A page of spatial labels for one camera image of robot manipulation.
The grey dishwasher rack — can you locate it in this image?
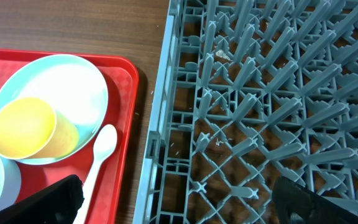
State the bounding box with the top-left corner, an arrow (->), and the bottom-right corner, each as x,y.
133,0 -> 358,223

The yellow plastic cup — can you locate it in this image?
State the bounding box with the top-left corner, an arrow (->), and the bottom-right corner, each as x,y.
0,97 -> 79,160

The white plastic spoon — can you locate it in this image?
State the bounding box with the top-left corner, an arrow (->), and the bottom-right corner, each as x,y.
73,124 -> 117,224

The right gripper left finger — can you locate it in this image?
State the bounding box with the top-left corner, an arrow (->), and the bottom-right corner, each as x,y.
0,174 -> 84,224

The red serving tray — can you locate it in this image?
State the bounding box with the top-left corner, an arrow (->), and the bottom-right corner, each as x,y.
0,49 -> 139,223

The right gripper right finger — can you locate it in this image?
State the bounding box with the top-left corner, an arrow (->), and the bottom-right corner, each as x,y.
272,176 -> 358,224

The large light blue plate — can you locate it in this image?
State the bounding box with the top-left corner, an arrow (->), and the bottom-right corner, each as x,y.
0,54 -> 109,165

